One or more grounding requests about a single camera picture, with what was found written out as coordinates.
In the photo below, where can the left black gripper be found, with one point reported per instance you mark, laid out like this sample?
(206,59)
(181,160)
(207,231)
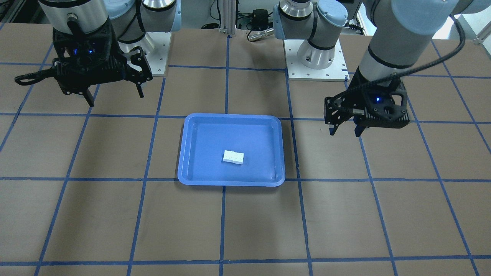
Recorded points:
(357,87)

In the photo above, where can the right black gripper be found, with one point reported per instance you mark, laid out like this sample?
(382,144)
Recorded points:
(135,63)

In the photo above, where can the white block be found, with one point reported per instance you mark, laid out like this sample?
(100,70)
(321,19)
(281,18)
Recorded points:
(238,158)
(230,156)

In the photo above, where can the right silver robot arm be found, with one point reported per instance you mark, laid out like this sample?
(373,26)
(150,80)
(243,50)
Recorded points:
(131,19)

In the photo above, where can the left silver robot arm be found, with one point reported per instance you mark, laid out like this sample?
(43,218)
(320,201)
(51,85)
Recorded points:
(403,29)

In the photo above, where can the blue plastic tray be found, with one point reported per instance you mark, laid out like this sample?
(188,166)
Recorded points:
(206,136)

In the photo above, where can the silver cylindrical connector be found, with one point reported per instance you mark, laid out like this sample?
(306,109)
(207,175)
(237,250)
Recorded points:
(260,35)

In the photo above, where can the black power adapter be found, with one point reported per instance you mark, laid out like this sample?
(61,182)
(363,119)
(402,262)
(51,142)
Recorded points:
(260,17)

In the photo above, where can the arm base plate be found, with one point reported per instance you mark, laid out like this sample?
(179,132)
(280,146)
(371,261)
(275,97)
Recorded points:
(156,47)
(307,63)

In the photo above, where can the aluminium frame post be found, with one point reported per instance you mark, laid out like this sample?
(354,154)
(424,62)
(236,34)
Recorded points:
(227,16)

